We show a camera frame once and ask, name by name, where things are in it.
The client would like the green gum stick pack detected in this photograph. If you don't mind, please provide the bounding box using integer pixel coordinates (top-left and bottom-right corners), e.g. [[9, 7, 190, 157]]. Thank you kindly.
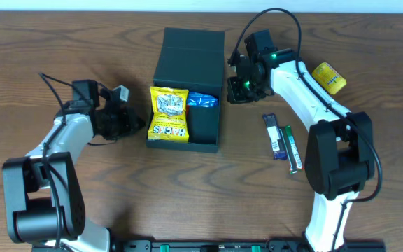
[[282, 125, 303, 174]]

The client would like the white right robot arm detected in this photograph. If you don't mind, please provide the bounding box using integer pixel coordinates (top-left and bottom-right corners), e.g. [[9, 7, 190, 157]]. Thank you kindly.
[[227, 30, 374, 251]]

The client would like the yellow Hacks candy bag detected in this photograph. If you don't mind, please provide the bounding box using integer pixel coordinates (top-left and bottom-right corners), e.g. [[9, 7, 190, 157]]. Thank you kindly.
[[148, 86, 189, 143]]

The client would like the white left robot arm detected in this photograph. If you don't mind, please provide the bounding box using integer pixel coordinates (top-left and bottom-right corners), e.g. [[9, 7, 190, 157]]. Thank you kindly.
[[2, 104, 145, 251]]

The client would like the black gift box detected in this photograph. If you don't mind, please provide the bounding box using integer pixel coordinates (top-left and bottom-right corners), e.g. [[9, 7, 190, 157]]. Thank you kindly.
[[146, 27, 225, 153]]

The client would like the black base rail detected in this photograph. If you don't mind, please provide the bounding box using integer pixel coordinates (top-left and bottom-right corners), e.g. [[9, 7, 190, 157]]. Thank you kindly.
[[115, 239, 387, 252]]

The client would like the yellow gum container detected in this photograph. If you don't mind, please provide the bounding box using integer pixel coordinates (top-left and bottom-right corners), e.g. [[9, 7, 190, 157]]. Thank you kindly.
[[312, 62, 347, 95]]

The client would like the blue snack bar wrapper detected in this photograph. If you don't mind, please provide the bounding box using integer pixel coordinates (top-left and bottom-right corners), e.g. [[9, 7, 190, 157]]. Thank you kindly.
[[186, 92, 219, 108]]

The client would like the dark blue gum stick pack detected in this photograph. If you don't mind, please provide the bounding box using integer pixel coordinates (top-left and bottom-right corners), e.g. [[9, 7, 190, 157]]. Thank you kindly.
[[262, 113, 288, 160]]

